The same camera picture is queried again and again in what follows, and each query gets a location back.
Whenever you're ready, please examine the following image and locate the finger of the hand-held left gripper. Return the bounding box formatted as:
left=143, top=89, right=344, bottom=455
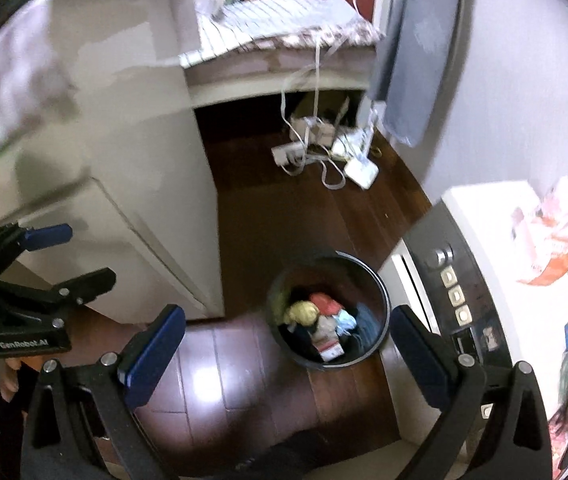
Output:
left=0, top=224, right=74, bottom=273
left=0, top=267, right=117, bottom=313

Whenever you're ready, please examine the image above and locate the white router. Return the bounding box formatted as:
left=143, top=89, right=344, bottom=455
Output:
left=345, top=102, right=387, bottom=190

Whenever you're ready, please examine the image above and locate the beige cloth bag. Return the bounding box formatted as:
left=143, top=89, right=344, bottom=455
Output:
left=313, top=315, right=341, bottom=345

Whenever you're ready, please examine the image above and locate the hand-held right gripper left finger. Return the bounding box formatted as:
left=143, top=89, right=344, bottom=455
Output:
left=19, top=304, right=187, bottom=480

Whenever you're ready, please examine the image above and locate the white hanging cable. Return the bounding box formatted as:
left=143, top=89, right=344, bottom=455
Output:
left=279, top=25, right=351, bottom=192

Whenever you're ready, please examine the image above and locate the beige power strip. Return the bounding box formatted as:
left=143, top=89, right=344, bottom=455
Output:
left=291, top=115, right=337, bottom=145

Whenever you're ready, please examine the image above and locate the white pump bottle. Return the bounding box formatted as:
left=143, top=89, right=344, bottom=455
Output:
left=541, top=152, right=568, bottom=226

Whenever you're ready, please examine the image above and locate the orange packet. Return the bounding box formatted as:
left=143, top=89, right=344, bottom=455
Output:
left=512, top=205, right=568, bottom=286

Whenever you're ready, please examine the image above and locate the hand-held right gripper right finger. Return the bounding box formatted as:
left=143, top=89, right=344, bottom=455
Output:
left=389, top=305, right=554, bottom=480

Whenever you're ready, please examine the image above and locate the yellow bag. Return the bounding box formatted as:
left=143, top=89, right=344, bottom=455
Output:
left=284, top=301, right=321, bottom=326

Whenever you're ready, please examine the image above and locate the fuzzy brown blanket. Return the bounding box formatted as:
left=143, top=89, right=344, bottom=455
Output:
left=249, top=14, right=385, bottom=54

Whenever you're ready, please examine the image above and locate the bed with striped sheet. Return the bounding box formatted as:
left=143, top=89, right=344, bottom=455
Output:
left=179, top=35, right=379, bottom=109

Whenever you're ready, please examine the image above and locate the cream and grey appliance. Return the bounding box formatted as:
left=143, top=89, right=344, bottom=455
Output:
left=391, top=180, right=568, bottom=391

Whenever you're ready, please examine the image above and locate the grey curtain with tieback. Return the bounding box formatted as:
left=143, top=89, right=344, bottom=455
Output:
left=366, top=0, right=464, bottom=149

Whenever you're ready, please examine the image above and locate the white power adapter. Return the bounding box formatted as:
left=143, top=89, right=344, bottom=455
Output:
left=331, top=127, right=371, bottom=160

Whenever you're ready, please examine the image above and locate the red plastic bag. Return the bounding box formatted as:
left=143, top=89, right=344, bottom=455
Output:
left=310, top=292, right=345, bottom=317

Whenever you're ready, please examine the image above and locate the pink floral blanket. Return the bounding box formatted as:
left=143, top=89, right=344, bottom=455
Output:
left=548, top=404, right=568, bottom=480

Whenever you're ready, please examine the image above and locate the black trash bin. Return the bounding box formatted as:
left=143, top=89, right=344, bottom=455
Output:
left=266, top=251, right=392, bottom=370

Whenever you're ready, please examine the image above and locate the white grid-patterned bed mat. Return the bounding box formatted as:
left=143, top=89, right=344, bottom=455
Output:
left=196, top=0, right=365, bottom=59

